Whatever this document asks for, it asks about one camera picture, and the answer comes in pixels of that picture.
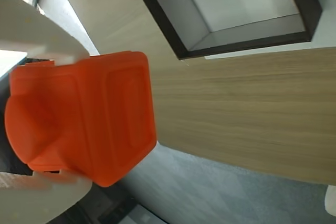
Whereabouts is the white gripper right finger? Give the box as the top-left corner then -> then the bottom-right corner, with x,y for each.
0,170 -> 93,224

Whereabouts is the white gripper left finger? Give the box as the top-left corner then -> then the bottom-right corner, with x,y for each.
0,0 -> 91,65

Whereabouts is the dark brown box, white inside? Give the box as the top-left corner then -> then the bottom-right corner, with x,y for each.
138,0 -> 323,61

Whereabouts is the orange cube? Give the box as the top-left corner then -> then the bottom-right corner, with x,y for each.
4,50 -> 158,188

